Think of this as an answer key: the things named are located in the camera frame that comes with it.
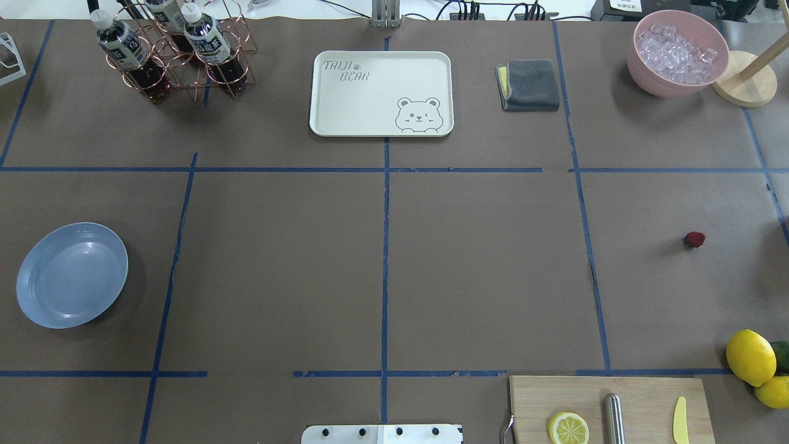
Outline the red strawberry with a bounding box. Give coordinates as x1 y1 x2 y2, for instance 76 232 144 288
682 231 707 249

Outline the blue plate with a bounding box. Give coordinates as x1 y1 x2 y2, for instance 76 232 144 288
16 222 129 329

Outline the cream bear tray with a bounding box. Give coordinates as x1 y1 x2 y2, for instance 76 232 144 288
309 51 456 138

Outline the grey folded cloth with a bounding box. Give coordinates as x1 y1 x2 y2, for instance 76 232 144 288
495 59 560 112

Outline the lemon half slice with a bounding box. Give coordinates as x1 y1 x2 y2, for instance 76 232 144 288
546 411 590 444

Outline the dark tea bottle right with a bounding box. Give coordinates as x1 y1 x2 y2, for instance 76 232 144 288
181 2 247 97

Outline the dark tea bottle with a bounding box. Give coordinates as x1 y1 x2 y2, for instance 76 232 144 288
89 9 170 104
181 2 247 97
144 1 201 68

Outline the dark tea bottle rear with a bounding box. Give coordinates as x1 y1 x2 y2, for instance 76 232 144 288
144 1 201 68

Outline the wooden cutting board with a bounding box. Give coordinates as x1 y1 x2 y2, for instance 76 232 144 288
509 376 716 443

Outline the pink bowl of ice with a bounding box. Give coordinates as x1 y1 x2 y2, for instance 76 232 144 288
628 9 729 97

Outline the dark tea bottle left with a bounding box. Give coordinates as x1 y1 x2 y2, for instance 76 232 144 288
89 9 170 104

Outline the yellow plastic knife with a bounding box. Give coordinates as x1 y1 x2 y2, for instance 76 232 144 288
672 396 689 444

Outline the yellow lemon large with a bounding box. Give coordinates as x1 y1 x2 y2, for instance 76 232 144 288
726 329 777 387

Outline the round wooden stand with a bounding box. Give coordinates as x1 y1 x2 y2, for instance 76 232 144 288
712 33 788 107

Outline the green lime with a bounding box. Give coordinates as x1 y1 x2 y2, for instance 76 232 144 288
770 340 789 376

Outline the yellow lemon small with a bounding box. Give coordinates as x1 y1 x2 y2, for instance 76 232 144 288
753 376 788 409

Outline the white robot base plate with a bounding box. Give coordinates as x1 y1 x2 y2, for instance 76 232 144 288
301 424 464 443

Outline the copper wire bottle rack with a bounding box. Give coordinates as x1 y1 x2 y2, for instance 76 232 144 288
107 1 258 104

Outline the steel knife handle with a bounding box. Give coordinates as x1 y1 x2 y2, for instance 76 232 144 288
603 393 626 443

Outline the white wire rack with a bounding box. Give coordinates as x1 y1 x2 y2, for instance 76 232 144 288
1 33 27 86

